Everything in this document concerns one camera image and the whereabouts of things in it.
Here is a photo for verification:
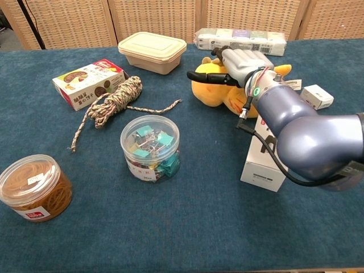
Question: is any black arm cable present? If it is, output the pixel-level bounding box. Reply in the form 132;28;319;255
235;93;351;188

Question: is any blue table cloth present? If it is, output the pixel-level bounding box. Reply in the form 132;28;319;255
0;38;364;273

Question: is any red white biscuit box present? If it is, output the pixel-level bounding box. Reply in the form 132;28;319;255
52;59;127;112

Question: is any long white product box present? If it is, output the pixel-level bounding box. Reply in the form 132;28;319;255
240;115;288;193

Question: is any woven folding screen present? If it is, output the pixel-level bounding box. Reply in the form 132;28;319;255
0;0;364;51

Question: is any black tripod stand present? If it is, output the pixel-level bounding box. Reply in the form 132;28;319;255
16;0;47;50

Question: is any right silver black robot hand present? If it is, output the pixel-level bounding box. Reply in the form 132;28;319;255
187;47;275;89

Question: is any clear jar of binder clips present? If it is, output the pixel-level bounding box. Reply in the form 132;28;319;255
120;115;181;184

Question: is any braided multicolour rope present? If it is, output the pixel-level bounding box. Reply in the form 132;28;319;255
70;76;182;153

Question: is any multicolour tissue pack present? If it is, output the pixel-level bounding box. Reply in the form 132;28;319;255
194;27;287;56

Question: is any clear jar of rubber bands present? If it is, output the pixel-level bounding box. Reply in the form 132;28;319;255
0;154;73;223

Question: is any yellow plush toy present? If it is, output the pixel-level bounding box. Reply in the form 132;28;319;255
191;56;302;116

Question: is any beige lidded lunch box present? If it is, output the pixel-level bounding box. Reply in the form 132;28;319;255
117;31;188;76

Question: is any small white box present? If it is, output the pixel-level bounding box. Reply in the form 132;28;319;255
300;84;334;111

